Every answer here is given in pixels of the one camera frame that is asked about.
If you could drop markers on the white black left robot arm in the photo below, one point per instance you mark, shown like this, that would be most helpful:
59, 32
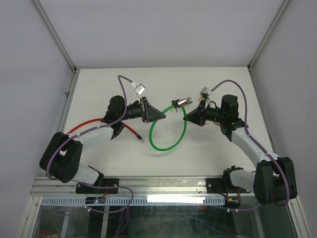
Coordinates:
61, 159

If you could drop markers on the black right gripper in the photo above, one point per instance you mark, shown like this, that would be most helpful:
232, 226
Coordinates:
197, 115

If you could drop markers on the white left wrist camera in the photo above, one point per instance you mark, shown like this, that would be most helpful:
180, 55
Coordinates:
138, 89

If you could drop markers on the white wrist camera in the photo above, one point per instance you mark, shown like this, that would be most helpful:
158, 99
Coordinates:
206, 93
138, 89

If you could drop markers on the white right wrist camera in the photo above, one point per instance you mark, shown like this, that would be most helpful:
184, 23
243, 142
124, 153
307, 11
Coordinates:
206, 93

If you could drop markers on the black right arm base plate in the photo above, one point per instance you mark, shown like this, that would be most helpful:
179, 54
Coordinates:
217, 185

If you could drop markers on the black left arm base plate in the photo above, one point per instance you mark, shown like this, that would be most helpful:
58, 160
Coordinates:
108, 185

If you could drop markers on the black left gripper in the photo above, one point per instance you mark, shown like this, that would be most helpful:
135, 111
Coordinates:
148, 112

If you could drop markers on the green cable lock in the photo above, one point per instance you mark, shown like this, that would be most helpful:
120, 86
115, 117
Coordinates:
166, 134

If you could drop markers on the keys of orange padlock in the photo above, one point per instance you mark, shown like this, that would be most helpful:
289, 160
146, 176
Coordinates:
175, 104

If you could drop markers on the red cable lock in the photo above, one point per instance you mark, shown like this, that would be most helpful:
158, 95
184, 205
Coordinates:
98, 121

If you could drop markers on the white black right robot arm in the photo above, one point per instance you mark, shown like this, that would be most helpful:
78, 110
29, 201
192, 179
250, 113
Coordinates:
274, 178

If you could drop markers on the aluminium mounting rail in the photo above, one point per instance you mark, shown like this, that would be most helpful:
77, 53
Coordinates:
191, 185

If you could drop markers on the silver keys of green lock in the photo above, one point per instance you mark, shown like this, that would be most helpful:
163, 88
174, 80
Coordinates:
188, 101

